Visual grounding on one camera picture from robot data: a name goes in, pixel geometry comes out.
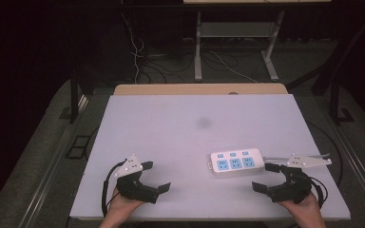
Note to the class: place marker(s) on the person's left hand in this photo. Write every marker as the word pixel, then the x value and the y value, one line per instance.
pixel 123 207

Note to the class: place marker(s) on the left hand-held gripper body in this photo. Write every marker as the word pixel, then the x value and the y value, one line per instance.
pixel 133 188

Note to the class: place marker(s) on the wooden table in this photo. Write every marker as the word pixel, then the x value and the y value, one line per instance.
pixel 199 89

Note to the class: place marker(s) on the white power strip blue sockets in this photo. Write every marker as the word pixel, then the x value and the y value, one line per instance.
pixel 236 161

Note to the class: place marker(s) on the white metal frame desk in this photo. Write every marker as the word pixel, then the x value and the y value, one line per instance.
pixel 236 29

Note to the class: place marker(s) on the person's right hand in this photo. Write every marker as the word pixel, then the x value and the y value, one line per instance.
pixel 305 210

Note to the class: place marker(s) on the black metal stand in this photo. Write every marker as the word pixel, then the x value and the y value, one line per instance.
pixel 335 101
pixel 73 98

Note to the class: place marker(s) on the white table mat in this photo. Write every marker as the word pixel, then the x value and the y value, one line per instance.
pixel 183 139

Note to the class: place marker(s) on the metal floor rail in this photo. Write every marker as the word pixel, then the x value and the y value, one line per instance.
pixel 358 158
pixel 55 158

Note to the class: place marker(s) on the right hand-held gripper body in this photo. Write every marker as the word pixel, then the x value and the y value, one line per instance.
pixel 293 190

